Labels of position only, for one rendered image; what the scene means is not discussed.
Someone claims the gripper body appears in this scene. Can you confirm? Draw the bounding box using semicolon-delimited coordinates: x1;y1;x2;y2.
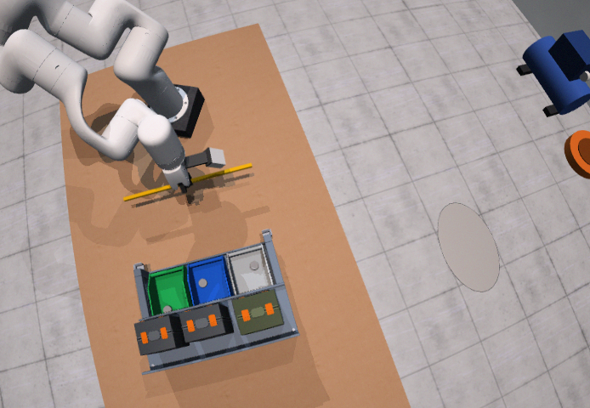
162;160;190;190

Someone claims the olive green case with orange latches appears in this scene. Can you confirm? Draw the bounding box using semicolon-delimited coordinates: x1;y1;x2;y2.
232;289;284;335

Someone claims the grey metal shelf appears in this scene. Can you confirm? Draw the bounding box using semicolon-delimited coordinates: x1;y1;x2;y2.
133;229;300;375

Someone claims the dark grey case with orange latches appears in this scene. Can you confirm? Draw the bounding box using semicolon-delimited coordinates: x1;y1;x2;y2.
179;303;234;343
134;315;190;355

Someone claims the green open bin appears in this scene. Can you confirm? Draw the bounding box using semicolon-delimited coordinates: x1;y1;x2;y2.
148;267;193;316

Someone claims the yellow bar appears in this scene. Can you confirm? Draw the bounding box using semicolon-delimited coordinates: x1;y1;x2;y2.
123;163;252;201

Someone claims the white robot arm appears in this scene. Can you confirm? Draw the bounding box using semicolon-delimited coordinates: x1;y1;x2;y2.
0;0;226;169

